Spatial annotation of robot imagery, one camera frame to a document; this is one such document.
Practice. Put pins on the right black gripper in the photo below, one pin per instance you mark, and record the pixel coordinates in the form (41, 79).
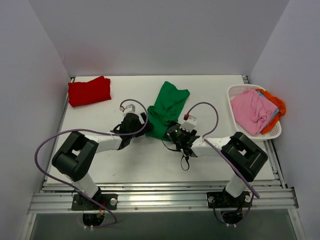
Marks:
(169, 130)

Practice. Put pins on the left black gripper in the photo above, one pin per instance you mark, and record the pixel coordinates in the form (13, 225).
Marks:
(144, 120)

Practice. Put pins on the green t-shirt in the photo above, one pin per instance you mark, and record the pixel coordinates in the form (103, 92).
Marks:
(166, 109)

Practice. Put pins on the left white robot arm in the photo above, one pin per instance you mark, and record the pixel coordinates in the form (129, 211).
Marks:
(76, 154)

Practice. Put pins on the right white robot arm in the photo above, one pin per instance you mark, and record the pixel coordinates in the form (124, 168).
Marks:
(245, 157)

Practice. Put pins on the folded red t-shirt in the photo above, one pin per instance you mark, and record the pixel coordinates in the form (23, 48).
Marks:
(91, 92)

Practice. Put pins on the white plastic laundry basket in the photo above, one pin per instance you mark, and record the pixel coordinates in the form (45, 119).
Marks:
(235, 90)

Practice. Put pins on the pink t-shirt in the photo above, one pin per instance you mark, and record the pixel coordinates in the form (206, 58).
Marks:
(251, 111)

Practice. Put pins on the light blue t-shirt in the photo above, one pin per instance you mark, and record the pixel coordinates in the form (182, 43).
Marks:
(275, 111)

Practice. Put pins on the orange t-shirt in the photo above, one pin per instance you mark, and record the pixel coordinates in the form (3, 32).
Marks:
(280, 105)

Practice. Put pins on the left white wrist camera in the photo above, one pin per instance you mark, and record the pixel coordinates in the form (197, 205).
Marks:
(129, 109)

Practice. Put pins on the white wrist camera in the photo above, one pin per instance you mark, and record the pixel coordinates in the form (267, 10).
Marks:
(190, 122)
(129, 109)

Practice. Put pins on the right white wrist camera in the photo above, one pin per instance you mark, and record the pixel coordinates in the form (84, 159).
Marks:
(190, 122)

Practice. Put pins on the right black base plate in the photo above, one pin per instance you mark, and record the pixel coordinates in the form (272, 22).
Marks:
(223, 200)

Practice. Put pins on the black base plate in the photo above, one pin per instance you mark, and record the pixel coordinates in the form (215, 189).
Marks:
(223, 200)
(81, 203)

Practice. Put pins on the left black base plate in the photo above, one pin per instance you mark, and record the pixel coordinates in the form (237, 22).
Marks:
(81, 203)

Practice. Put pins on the aluminium rail frame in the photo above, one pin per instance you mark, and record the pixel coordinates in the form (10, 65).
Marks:
(146, 176)

